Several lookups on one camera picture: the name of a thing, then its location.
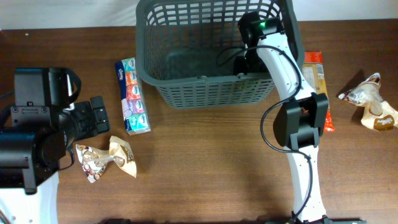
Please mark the beige snack bag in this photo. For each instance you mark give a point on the beige snack bag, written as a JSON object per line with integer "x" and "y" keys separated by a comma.
{"x": 378, "y": 114}

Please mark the multicolour tissue pack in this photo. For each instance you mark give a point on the multicolour tissue pack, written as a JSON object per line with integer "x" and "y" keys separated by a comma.
{"x": 133, "y": 104}

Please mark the orange pasta packet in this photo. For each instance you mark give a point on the orange pasta packet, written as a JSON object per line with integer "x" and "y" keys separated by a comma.
{"x": 313, "y": 72}

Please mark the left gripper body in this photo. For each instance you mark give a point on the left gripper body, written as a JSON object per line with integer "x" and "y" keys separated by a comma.
{"x": 87, "y": 124}

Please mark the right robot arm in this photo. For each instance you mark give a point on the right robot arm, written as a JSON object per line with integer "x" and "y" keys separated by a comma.
{"x": 300, "y": 121}

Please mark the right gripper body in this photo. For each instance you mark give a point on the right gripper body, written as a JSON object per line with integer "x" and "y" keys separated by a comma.
{"x": 251, "y": 63}

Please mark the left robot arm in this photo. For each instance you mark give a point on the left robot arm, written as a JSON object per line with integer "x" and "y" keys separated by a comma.
{"x": 37, "y": 130}

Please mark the crumpled beige cookie bag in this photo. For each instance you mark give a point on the crumpled beige cookie bag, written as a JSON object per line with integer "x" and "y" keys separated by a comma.
{"x": 94, "y": 161}

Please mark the grey plastic shopping basket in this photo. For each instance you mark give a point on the grey plastic shopping basket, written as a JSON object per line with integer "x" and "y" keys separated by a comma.
{"x": 187, "y": 50}

